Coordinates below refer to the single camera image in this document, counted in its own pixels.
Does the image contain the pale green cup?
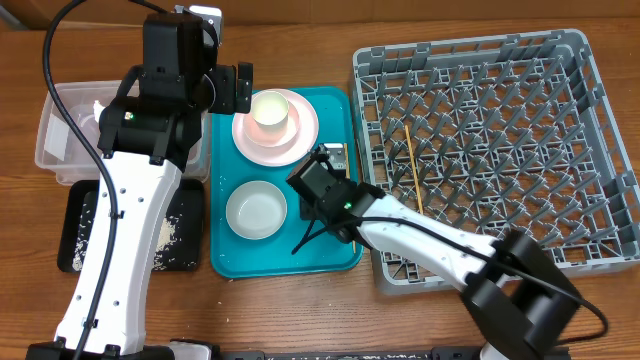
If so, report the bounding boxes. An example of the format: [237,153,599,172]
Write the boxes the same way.
[250,90,289,131]

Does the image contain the large pink plate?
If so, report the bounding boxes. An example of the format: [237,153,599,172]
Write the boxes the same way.
[232,89,319,167]

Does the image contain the white bowl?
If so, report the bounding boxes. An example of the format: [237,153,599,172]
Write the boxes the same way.
[225,180,288,240]

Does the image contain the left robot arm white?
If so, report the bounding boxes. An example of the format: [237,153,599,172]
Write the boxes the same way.
[27,5,253,359]

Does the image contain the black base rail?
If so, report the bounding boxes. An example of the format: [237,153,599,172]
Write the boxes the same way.
[219,346,481,360]

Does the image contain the white label sticker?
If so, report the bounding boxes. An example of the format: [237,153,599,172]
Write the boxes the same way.
[44,114,70,161]

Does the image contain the teal serving tray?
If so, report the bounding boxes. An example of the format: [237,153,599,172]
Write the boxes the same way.
[210,86,363,279]

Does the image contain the black tray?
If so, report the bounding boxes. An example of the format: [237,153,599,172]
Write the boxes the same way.
[57,179,204,273]

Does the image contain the clear plastic bin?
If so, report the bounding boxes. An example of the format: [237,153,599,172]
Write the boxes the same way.
[34,80,212,186]

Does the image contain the rice grains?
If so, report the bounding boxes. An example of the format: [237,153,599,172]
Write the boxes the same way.
[71,198,178,272]

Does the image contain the crumpled white tissue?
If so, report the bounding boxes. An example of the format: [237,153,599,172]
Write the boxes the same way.
[93,100,105,123]

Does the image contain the grey dishwasher rack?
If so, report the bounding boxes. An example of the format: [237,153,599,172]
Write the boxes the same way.
[351,29,639,276]

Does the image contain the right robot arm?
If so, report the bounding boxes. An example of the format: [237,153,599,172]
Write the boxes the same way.
[287,154,581,359]

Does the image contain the wooden chopstick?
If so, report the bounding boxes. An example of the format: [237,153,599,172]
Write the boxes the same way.
[343,143,357,255]
[404,124,424,215]

